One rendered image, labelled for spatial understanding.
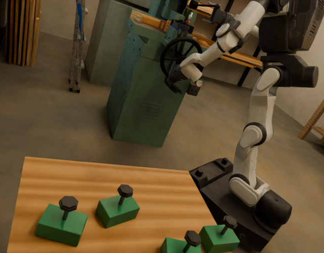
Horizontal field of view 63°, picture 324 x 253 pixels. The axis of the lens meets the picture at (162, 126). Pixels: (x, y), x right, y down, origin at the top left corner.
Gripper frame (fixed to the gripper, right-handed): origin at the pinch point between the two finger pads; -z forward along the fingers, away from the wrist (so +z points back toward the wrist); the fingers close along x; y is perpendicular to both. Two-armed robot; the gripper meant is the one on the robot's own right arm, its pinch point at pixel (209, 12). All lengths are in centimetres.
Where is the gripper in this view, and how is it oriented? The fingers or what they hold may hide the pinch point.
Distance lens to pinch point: 195.1
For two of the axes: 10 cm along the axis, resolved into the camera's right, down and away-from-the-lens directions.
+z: 9.0, 1.7, 4.0
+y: -2.9, -4.3, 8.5
